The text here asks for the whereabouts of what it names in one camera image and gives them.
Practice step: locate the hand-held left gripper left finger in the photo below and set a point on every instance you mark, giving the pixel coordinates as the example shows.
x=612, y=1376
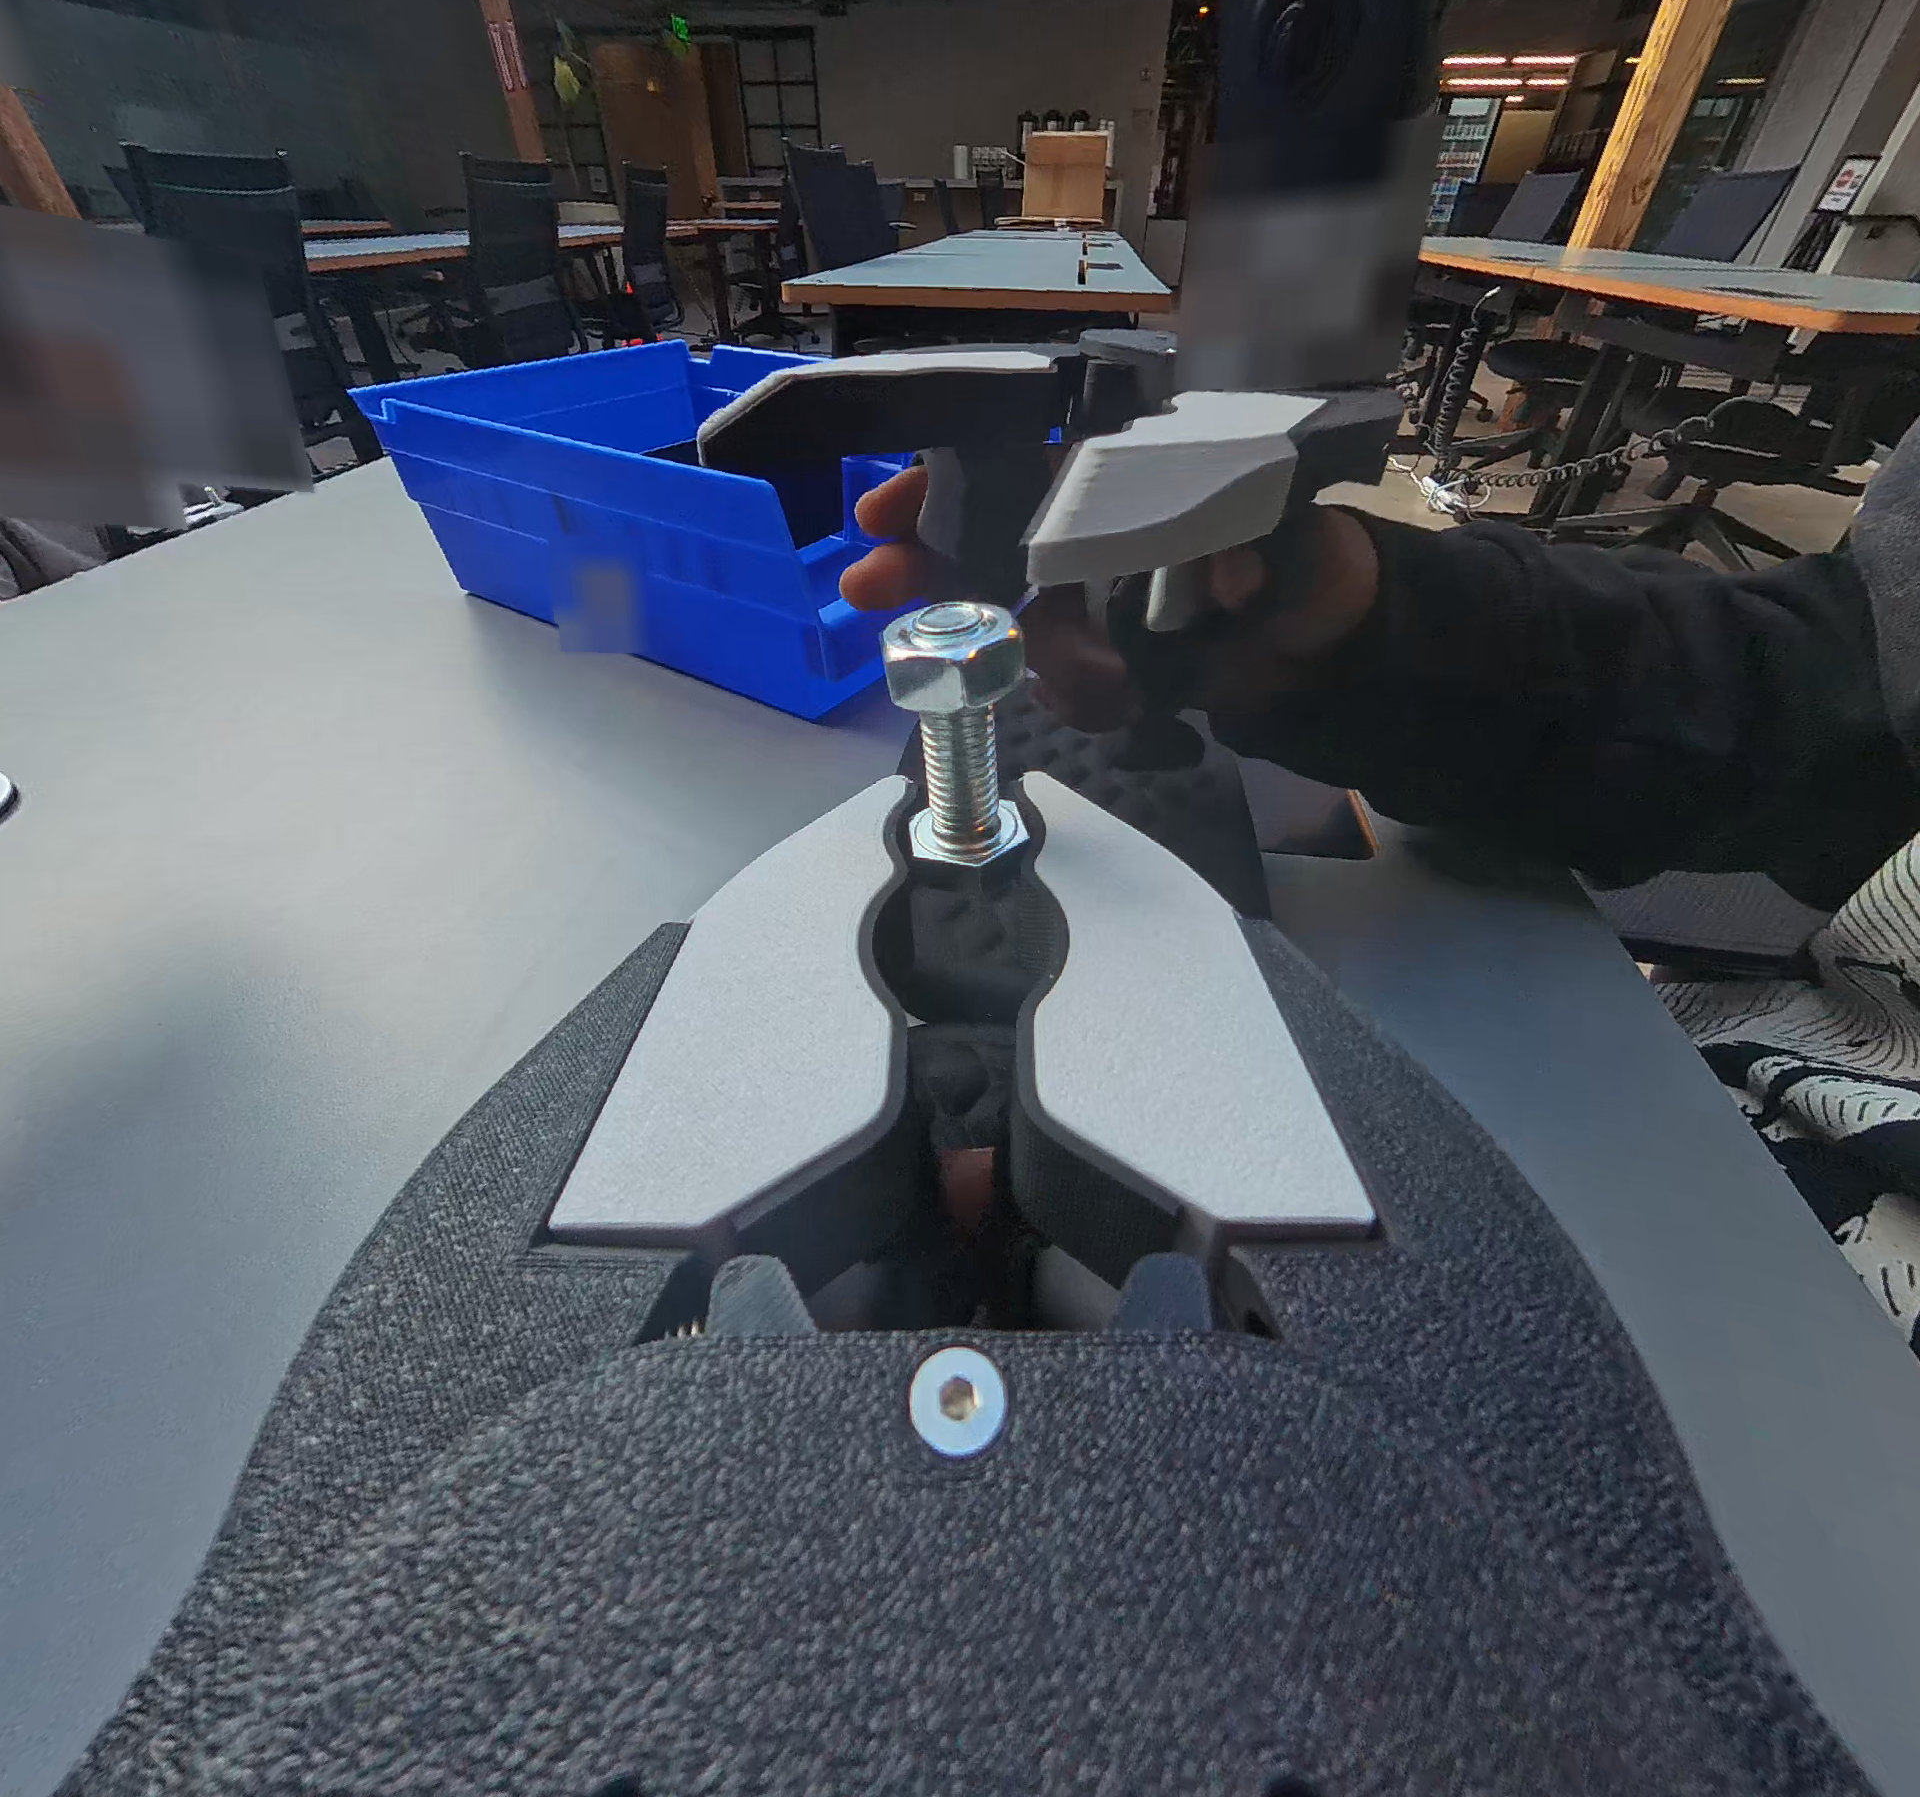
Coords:
x=719, y=1077

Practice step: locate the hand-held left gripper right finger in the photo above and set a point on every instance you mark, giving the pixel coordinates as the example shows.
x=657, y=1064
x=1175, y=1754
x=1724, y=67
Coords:
x=1186, y=1077

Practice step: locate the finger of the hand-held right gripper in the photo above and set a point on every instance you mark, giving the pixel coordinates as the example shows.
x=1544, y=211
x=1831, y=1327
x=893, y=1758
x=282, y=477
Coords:
x=886, y=401
x=1171, y=492

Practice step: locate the silver hex nut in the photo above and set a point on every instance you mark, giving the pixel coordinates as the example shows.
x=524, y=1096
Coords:
x=900, y=680

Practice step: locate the silver hex bolt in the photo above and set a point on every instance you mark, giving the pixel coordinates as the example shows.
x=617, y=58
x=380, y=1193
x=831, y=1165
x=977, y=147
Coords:
x=961, y=777

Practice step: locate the blue divided parts bin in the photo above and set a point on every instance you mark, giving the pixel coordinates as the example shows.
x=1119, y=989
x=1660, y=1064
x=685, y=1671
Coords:
x=495, y=475

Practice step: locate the person's right forearm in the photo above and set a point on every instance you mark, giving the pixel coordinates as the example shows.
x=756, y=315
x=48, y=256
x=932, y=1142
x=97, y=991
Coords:
x=1620, y=703

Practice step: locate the person's right hand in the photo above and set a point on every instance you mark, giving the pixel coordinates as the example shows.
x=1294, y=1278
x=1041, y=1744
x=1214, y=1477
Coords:
x=1245, y=641

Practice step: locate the person's left hand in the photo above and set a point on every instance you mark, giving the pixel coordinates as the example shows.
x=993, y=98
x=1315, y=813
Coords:
x=972, y=1184

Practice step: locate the dark bin divider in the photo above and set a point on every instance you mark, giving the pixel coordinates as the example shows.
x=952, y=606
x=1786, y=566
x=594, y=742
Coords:
x=811, y=498

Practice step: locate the grey desk with wooden edge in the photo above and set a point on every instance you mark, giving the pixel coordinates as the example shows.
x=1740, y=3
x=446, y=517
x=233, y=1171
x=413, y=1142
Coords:
x=1651, y=282
x=450, y=246
x=975, y=270

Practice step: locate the black office chair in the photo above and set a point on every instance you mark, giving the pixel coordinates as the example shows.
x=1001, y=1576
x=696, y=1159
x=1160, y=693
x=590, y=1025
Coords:
x=519, y=251
x=841, y=206
x=1529, y=380
x=225, y=265
x=653, y=251
x=1755, y=462

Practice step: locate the glass door drinks fridge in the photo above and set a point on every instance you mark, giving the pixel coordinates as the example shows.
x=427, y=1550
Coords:
x=1468, y=163

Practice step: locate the wooden cabinet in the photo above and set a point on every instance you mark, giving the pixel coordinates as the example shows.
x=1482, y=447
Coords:
x=1069, y=176

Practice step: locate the wooden pillar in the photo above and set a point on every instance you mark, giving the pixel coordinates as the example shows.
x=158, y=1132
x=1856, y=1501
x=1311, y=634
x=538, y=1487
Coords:
x=503, y=28
x=34, y=163
x=1674, y=57

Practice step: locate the small red white sign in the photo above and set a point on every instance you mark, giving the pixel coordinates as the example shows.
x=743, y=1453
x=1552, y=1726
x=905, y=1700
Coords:
x=1848, y=185

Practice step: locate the black mesh chair seat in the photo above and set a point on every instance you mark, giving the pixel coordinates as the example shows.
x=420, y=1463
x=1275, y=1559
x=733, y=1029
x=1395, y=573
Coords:
x=1711, y=919

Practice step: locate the black white patterned pants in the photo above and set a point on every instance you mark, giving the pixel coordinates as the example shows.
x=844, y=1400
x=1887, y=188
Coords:
x=1831, y=1077

